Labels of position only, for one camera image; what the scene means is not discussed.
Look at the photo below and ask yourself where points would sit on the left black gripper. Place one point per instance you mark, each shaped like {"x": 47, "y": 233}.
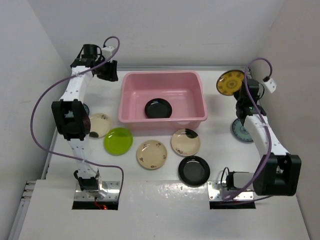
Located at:
{"x": 111, "y": 75}

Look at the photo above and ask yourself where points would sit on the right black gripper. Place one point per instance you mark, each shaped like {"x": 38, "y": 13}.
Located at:
{"x": 236, "y": 94}

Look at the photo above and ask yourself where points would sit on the yellow patterned plate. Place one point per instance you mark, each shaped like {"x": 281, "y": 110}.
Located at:
{"x": 230, "y": 82}

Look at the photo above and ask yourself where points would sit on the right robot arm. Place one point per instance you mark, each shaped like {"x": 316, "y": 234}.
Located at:
{"x": 278, "y": 171}

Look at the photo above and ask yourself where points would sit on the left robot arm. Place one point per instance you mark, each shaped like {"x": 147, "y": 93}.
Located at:
{"x": 72, "y": 120}

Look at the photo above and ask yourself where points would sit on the pink plastic bin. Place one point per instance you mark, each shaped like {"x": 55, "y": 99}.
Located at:
{"x": 182, "y": 89}

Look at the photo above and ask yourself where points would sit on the blue patterned plate right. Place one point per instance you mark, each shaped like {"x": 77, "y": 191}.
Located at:
{"x": 240, "y": 133}

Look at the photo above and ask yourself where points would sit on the blue patterned plate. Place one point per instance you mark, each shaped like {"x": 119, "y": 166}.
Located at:
{"x": 86, "y": 108}
{"x": 240, "y": 133}

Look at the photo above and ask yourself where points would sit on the blue patterned plate left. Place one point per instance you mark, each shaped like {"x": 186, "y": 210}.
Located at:
{"x": 86, "y": 108}

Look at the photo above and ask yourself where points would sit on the cream plate left brushstroke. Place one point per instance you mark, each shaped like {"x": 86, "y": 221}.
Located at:
{"x": 100, "y": 125}

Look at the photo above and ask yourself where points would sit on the lime green plate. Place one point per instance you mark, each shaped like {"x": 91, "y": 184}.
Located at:
{"x": 118, "y": 141}

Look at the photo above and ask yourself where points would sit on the cream plate black brushstroke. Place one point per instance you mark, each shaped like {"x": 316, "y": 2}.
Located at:
{"x": 185, "y": 142}

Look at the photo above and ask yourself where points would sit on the cream floral plate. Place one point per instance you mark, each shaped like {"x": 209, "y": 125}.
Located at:
{"x": 152, "y": 154}

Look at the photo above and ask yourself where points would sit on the black plate front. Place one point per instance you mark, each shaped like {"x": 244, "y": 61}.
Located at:
{"x": 193, "y": 171}

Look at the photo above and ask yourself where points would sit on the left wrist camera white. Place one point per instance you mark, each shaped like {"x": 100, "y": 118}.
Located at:
{"x": 108, "y": 51}

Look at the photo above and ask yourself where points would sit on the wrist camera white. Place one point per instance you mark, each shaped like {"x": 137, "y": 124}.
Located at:
{"x": 108, "y": 51}
{"x": 269, "y": 84}

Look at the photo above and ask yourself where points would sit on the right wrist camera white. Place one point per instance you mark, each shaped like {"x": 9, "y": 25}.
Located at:
{"x": 269, "y": 84}

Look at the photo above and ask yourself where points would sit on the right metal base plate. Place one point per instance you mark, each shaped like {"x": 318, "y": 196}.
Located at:
{"x": 216, "y": 192}

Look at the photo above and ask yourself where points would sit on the metal base plate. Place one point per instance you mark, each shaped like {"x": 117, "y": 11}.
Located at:
{"x": 216, "y": 192}
{"x": 109, "y": 192}

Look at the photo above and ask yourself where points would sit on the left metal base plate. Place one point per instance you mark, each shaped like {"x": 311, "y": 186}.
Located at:
{"x": 109, "y": 192}

